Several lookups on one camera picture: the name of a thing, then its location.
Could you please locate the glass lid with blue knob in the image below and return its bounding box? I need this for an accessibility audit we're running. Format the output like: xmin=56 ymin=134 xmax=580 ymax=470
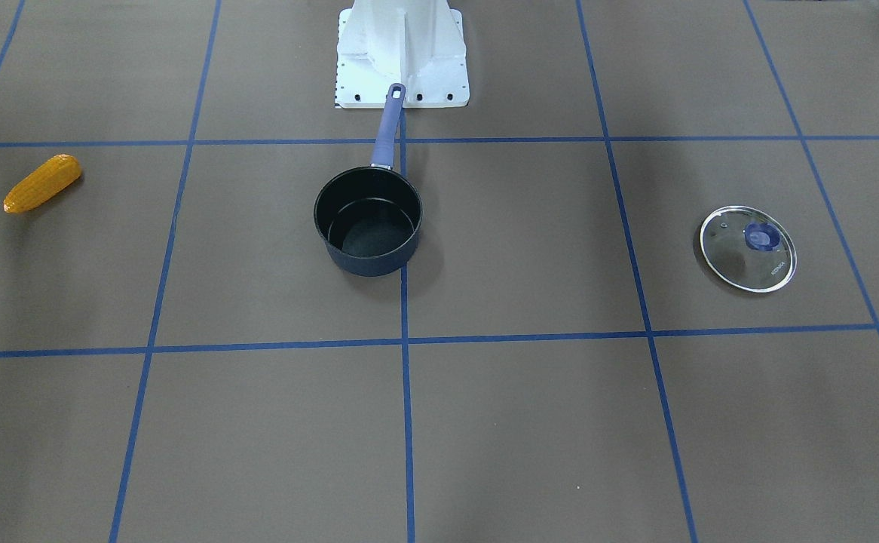
xmin=696 ymin=205 xmax=798 ymax=293

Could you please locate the yellow plastic corn cob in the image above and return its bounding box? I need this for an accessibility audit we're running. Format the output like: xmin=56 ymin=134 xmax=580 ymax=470
xmin=3 ymin=154 xmax=82 ymax=214

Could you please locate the dark blue saucepan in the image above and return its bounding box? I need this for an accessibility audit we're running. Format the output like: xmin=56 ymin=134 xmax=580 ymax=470
xmin=313 ymin=83 xmax=424 ymax=278

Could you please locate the white pedestal column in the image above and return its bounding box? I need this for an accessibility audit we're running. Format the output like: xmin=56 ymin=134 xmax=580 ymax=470
xmin=334 ymin=1 xmax=470 ymax=108

